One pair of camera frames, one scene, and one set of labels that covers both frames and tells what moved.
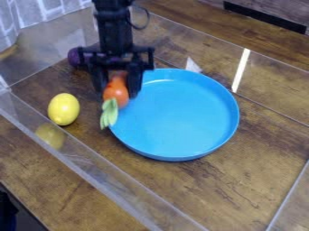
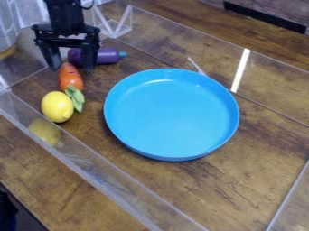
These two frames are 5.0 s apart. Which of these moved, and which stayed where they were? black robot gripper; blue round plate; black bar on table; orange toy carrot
Moved: black robot gripper; orange toy carrot
Stayed: blue round plate; black bar on table
